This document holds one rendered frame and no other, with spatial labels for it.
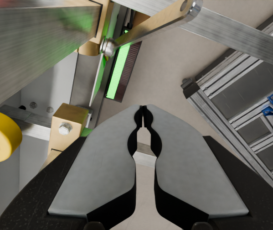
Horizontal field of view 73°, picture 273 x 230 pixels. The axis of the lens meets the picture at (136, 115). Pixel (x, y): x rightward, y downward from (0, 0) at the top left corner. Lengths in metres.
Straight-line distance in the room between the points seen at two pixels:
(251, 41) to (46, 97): 0.53
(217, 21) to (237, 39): 0.04
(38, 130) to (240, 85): 0.97
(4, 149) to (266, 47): 0.40
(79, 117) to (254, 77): 0.95
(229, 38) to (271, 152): 1.26
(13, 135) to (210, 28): 0.32
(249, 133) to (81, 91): 1.06
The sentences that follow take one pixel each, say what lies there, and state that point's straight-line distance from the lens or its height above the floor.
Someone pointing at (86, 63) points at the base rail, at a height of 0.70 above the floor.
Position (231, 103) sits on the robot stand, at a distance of 1.14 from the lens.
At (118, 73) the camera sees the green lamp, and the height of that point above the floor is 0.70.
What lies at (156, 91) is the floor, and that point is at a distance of 1.22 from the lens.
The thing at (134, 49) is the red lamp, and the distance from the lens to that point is 0.42.
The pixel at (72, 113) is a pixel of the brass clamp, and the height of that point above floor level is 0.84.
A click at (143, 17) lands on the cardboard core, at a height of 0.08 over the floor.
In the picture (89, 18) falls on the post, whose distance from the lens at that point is 0.20.
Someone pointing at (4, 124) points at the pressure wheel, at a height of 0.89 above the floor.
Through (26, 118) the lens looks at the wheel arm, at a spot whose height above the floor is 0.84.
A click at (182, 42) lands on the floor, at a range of 1.16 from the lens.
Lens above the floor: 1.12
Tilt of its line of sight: 59 degrees down
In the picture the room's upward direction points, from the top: 178 degrees counter-clockwise
